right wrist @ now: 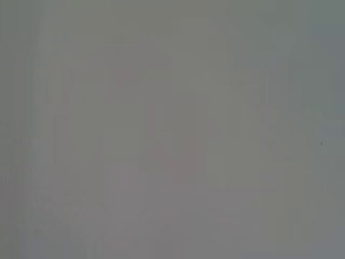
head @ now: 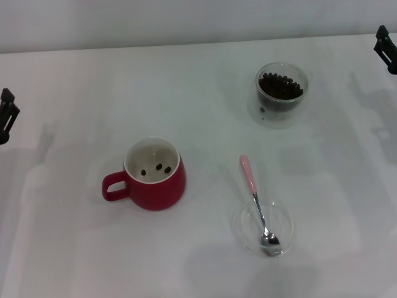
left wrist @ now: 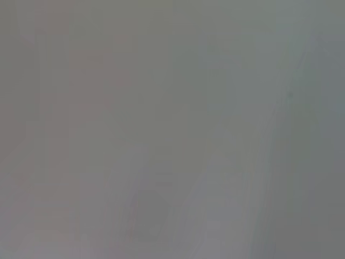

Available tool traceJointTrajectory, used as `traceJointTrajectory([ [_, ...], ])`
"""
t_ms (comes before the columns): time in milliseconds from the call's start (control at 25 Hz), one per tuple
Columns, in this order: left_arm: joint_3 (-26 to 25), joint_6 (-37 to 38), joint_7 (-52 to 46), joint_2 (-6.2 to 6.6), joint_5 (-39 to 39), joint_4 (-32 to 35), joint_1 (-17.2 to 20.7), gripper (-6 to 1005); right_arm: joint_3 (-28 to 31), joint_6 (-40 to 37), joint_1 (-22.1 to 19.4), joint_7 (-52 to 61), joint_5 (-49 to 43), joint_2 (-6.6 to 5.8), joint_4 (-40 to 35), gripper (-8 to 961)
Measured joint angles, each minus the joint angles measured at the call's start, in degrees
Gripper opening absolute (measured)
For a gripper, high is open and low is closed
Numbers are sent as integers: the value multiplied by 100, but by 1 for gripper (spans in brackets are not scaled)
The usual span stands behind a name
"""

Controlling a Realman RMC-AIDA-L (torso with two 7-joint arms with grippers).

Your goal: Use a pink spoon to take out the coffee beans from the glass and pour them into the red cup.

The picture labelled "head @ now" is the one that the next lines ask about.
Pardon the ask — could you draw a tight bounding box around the red ceramic mug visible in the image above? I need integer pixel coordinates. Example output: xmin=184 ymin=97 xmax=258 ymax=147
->
xmin=101 ymin=136 xmax=187 ymax=212

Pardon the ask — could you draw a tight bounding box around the pink-handled metal spoon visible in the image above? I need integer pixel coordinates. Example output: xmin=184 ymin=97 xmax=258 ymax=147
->
xmin=239 ymin=154 xmax=282 ymax=258

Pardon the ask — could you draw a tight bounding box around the pile of coffee beans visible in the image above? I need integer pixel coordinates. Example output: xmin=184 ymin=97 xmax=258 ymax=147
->
xmin=258 ymin=72 xmax=304 ymax=112

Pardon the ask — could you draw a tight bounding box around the clear glass saucer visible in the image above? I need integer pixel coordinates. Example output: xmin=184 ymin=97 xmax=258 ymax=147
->
xmin=232 ymin=201 xmax=296 ymax=257

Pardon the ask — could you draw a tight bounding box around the clear double-wall glass cup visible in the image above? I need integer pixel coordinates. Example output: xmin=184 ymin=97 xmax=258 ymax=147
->
xmin=248 ymin=61 xmax=310 ymax=128

